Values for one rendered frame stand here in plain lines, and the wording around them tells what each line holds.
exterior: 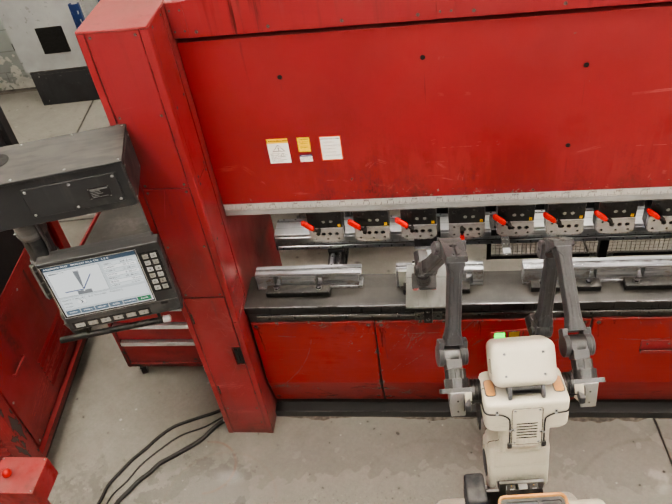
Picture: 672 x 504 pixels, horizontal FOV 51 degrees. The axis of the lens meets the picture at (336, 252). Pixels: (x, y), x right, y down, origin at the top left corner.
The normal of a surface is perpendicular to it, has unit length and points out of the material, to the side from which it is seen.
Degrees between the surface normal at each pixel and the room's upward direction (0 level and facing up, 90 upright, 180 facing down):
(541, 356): 48
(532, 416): 82
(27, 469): 0
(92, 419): 0
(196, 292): 90
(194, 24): 90
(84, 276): 90
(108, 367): 0
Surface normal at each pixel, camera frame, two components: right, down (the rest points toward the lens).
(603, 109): -0.09, 0.67
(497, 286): -0.12, -0.74
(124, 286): 0.17, 0.64
